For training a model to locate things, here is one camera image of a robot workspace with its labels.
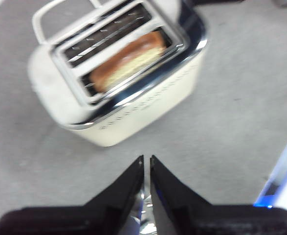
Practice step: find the cream toaster with chrome rim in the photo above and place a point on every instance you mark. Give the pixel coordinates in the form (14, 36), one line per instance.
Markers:
(158, 98)

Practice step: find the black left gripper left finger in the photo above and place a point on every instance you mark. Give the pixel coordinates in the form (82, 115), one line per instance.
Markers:
(109, 215)

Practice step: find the brown-crusted bread slice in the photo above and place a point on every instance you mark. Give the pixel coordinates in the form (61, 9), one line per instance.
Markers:
(123, 66)

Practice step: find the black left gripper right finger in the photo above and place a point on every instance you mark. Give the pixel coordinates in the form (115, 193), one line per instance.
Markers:
(182, 215)

